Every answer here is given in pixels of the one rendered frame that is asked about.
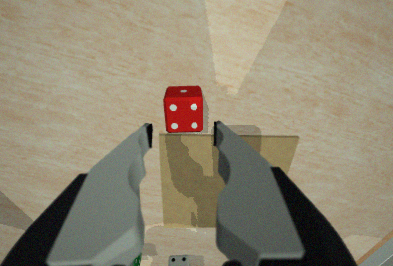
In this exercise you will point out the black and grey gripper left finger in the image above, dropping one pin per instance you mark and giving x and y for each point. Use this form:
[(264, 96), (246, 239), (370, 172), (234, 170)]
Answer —
[(96, 220)]

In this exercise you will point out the red die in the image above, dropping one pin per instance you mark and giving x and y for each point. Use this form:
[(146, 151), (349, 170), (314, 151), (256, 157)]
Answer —
[(183, 109)]

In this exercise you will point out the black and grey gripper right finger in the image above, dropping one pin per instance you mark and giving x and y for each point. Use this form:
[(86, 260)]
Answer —
[(263, 218)]

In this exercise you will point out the white die with black pips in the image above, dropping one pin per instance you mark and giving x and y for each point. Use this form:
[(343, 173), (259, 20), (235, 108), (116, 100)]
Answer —
[(180, 260)]

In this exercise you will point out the tan flat mat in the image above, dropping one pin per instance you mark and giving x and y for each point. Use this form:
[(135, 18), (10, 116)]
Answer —
[(190, 181)]

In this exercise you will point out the green die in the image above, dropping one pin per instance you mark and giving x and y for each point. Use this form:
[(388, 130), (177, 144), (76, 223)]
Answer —
[(137, 260)]

